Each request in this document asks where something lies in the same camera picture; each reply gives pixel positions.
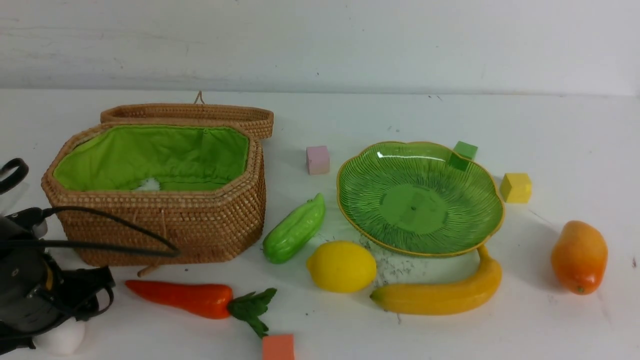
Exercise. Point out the green cube block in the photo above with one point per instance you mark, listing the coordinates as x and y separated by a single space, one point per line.
462 156

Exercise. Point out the yellow lemon toy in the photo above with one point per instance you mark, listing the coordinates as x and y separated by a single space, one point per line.
342 267

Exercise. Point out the yellow banana toy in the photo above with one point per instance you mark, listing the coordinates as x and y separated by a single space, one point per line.
443 299

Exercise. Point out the green cucumber toy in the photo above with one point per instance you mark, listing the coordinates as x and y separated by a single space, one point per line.
289 236

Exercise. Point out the woven wicker basket green lining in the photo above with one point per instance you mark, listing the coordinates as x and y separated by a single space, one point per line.
202 188

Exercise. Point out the orange mango toy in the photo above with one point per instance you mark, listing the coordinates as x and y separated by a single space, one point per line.
579 258

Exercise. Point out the orange cube block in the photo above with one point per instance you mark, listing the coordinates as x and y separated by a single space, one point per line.
278 347

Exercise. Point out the pink cube block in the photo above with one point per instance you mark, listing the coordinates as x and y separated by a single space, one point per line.
317 160

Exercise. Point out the orange carrot with green leaves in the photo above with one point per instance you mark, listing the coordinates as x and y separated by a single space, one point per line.
210 301

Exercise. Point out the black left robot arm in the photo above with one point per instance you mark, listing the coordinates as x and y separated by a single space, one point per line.
23 230

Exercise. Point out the yellow cube block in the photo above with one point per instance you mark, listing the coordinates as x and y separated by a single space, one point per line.
516 188

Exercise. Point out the white radish with green leaves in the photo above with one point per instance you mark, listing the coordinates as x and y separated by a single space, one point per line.
63 340

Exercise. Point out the green leaf-shaped glass plate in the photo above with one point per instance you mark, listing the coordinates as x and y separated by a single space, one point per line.
419 199

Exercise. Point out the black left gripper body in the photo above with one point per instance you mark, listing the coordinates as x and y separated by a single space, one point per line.
36 296

